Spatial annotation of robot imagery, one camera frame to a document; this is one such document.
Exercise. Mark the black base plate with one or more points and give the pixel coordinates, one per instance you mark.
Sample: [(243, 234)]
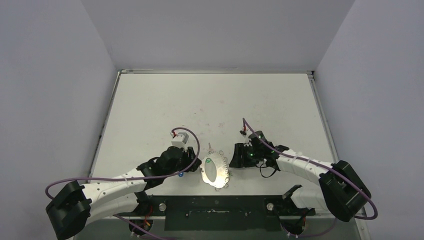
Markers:
[(220, 212)]

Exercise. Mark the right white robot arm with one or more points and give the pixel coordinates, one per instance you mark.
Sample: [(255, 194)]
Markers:
[(341, 191)]

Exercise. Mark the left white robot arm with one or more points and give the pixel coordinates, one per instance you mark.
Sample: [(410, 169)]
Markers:
[(77, 205)]

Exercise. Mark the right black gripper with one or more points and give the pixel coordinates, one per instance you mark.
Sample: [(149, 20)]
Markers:
[(241, 156)]

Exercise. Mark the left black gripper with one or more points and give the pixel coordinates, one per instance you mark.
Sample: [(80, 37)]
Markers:
[(192, 161)]

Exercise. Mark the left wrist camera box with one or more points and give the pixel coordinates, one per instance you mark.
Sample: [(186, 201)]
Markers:
[(180, 140)]

